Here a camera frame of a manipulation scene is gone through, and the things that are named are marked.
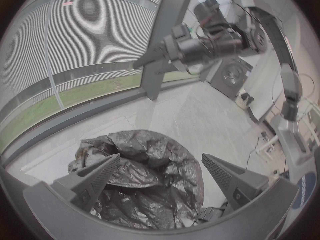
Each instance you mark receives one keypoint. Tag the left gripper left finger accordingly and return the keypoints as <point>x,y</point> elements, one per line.
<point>85,184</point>

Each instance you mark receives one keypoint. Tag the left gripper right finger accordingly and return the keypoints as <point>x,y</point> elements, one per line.
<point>240,184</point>

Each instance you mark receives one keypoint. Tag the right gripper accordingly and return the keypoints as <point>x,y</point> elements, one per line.
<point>197,50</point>

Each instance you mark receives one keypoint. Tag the black plastic bag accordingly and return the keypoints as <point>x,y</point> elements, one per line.
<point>150,174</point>

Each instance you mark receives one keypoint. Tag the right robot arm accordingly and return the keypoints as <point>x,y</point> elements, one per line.
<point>291,81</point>

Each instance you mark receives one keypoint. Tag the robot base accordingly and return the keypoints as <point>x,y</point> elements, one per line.
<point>287,139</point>

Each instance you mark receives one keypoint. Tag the dark grey washing machine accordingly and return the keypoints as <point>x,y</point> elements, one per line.
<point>225,84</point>

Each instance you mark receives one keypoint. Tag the white plastic basket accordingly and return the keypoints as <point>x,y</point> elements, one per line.
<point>241,103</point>

